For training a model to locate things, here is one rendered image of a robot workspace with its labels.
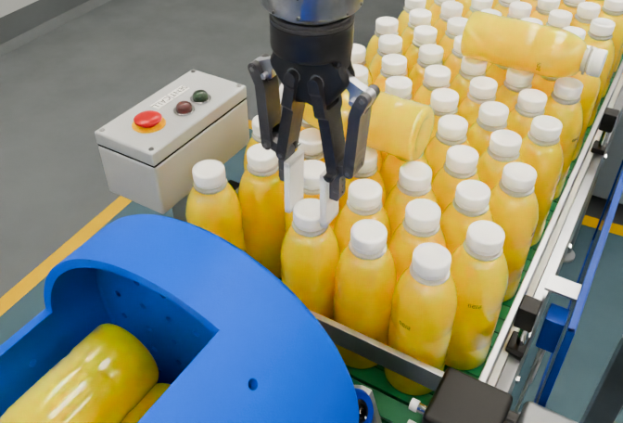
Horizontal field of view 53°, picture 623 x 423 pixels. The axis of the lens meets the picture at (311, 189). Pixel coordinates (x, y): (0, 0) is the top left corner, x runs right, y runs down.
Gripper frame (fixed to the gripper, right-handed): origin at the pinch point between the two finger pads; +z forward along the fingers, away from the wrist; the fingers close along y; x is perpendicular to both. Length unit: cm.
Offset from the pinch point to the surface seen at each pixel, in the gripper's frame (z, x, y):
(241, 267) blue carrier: -10.2, -21.1, 6.9
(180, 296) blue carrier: -10.7, -25.7, 5.3
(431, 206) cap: 2.6, 7.1, 11.3
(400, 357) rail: 14.5, -4.5, 14.0
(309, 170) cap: 2.6, 5.8, -3.8
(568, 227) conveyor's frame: 22.7, 36.7, 24.2
